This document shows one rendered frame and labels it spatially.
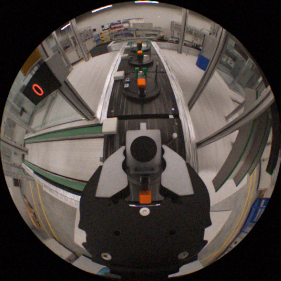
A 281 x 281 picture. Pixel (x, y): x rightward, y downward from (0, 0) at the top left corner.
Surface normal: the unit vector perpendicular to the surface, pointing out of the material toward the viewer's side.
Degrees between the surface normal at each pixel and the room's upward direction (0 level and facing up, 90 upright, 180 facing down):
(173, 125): 0
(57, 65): 90
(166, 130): 0
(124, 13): 90
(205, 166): 0
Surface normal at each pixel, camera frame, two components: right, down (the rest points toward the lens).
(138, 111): -0.04, -0.25
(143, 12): -0.04, 0.97
